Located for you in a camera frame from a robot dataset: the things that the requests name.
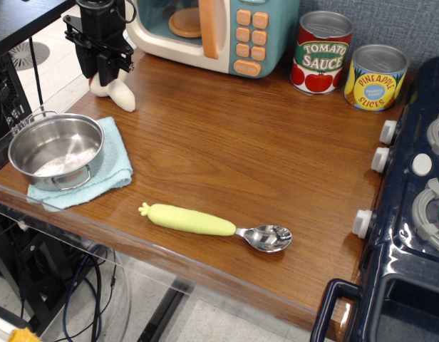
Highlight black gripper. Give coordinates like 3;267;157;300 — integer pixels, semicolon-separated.
63;1;135;87

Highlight white plush mushroom toy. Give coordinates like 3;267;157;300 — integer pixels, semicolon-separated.
89;70;136;113

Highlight stainless steel pot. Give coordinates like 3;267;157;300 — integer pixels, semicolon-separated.
8;113;105;191

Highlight black desk at left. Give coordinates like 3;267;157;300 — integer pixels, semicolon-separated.
0;1;76;138

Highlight light blue folded cloth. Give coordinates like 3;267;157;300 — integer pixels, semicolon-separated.
27;117;133;212

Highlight teal toy microwave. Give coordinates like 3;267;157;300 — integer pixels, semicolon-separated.
125;0;299;78

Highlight tomato sauce can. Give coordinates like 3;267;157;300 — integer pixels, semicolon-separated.
290;10;354;94

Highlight pineapple slices can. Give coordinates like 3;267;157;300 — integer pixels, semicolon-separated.
344;44;410;112

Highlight white stove knob middle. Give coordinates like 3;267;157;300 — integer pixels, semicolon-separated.
371;147;390;173

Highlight white stove knob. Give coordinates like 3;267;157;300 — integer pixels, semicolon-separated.
352;209;373;239
379;120;398;145
371;147;390;173

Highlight white stove knob upper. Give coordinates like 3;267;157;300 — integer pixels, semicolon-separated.
379;120;398;145

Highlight white stove knob lower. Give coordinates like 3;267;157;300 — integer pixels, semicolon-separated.
352;209;373;239

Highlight dark blue toy stove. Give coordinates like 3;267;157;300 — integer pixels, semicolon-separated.
311;57;439;341

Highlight blue cable under table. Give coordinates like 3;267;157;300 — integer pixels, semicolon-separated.
62;249;103;342

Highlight spoon with green handle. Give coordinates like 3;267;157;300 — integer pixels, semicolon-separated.
138;202;293;253

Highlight black cable under table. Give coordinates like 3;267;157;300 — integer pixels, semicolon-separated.
55;245;117;342

